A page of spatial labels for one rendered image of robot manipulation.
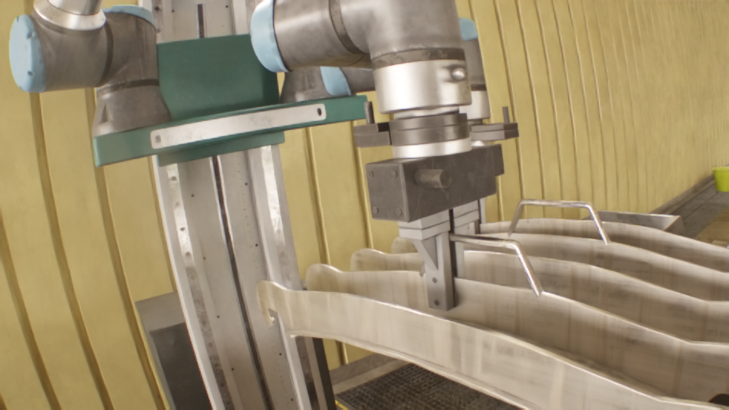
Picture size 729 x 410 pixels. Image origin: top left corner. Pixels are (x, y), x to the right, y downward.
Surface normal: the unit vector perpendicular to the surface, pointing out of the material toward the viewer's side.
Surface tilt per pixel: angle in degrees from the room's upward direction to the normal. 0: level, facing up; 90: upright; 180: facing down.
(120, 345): 90
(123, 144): 90
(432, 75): 90
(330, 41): 135
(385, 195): 90
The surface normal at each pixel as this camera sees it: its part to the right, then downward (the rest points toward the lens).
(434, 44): 0.22, 0.13
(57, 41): 0.33, 0.69
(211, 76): 0.55, 0.07
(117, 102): 0.11, -0.20
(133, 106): 0.49, -0.28
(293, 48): -0.28, 0.76
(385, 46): -0.65, 0.21
